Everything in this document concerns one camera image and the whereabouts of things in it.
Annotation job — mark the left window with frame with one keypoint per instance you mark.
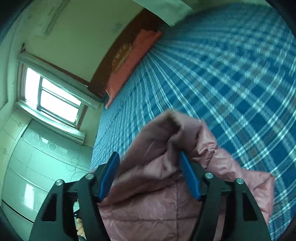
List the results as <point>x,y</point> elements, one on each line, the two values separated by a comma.
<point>48,99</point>

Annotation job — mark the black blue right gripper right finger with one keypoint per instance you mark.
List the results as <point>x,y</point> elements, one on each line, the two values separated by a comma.
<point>243,219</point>

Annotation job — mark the dark wooden headboard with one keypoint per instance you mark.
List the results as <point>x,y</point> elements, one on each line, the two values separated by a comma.
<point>145,20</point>

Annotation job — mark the pink quilted down jacket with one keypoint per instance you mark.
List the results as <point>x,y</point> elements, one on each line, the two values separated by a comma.
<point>149,199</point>

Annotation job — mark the blue plaid bed sheet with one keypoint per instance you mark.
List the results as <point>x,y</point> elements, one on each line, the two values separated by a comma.
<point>233,67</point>

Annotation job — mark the bare left hand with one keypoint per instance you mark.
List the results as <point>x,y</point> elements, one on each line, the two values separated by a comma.
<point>79,228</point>

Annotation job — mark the white curtain beside headboard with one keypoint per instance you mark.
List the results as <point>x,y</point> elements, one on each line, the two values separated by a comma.
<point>170,11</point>

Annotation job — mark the white patterned wardrobe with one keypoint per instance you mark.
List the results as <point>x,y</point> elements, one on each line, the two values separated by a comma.
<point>33,157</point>

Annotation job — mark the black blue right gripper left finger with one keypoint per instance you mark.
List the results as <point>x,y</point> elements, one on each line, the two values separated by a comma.
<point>55,219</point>

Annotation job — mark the orange red pillow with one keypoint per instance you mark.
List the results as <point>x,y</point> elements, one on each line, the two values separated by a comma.
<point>140,46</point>

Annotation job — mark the white left window curtain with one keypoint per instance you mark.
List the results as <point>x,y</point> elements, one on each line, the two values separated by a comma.
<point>62,80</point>

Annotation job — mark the white wall switch plate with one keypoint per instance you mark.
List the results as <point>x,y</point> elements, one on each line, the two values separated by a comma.
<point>116,27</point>

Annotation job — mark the brown embroidered cushion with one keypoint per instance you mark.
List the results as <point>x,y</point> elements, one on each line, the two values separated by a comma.
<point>121,56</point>

